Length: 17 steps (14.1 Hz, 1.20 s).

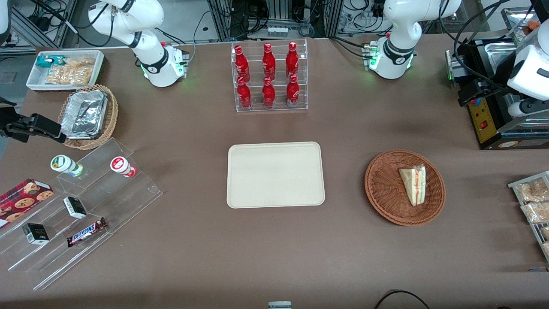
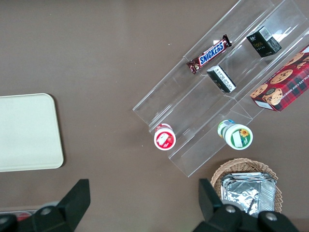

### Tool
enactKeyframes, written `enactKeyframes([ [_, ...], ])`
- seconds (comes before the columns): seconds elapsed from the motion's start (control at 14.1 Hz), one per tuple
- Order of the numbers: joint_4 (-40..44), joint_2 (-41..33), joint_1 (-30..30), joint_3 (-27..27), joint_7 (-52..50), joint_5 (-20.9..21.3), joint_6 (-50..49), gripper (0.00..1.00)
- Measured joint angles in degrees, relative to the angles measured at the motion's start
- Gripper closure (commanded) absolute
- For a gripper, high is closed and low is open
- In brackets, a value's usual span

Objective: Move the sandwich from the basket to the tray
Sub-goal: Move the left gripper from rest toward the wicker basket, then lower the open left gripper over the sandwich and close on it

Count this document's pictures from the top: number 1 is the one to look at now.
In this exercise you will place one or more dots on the clear bag of pastry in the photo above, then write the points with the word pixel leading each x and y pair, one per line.
pixel 534 191
pixel 536 212
pixel 545 232
pixel 546 249

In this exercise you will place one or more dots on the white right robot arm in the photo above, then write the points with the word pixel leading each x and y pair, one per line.
pixel 133 21

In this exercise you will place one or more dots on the white rectangular snack bin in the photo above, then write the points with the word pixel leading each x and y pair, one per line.
pixel 34 79

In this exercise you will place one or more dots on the beige plastic tray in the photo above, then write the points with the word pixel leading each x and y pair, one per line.
pixel 274 176

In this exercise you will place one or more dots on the aluminium frame rack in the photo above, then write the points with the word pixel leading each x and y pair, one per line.
pixel 279 17

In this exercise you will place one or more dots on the black right wrist mount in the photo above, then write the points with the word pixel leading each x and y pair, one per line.
pixel 13 124

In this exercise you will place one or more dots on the clear acrylic stepped display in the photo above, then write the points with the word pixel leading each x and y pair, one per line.
pixel 128 201

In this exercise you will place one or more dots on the green lid yogurt cup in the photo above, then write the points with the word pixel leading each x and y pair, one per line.
pixel 62 163

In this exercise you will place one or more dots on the small black white box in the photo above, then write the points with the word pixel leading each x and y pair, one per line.
pixel 75 207

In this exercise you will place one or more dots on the triangle sandwich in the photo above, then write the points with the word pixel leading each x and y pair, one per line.
pixel 414 184

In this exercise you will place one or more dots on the clear acrylic bottle rack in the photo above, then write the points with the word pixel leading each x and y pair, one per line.
pixel 257 109

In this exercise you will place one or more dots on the clear bag of crackers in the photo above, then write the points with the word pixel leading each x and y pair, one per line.
pixel 68 76
pixel 79 62

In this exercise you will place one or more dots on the small grey white device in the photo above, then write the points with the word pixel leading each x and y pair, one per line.
pixel 279 305

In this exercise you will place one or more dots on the round brown wicker basket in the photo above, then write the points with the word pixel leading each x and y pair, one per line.
pixel 386 193

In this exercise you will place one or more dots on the oval light wicker basket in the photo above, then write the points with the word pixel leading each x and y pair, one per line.
pixel 112 116

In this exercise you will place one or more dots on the small black green box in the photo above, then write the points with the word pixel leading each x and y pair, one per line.
pixel 35 234

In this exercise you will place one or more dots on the black food warmer machine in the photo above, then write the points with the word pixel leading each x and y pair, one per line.
pixel 489 128

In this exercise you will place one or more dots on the metal pastry tray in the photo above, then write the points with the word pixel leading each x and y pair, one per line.
pixel 521 183

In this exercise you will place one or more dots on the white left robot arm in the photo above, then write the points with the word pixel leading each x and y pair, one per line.
pixel 399 25

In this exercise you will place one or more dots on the steel warmer pan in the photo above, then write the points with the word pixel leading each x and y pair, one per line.
pixel 502 53

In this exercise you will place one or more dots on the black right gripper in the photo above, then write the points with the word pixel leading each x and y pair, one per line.
pixel 9 121

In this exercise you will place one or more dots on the red cookie box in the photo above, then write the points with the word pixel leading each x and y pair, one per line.
pixel 23 199

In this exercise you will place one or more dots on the green snack packet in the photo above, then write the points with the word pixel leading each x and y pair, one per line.
pixel 47 61

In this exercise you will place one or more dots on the red lid yogurt cup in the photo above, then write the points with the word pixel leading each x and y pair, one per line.
pixel 119 164

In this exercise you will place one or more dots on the red cola bottle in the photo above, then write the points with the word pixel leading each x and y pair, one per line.
pixel 244 96
pixel 292 62
pixel 268 94
pixel 293 92
pixel 269 64
pixel 242 64

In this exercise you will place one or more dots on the aluminium foil container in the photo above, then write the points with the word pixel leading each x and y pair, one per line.
pixel 83 118
pixel 88 93

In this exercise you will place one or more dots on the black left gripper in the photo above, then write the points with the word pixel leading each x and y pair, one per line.
pixel 496 80

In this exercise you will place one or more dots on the Snickers chocolate bar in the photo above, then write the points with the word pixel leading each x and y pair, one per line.
pixel 85 232

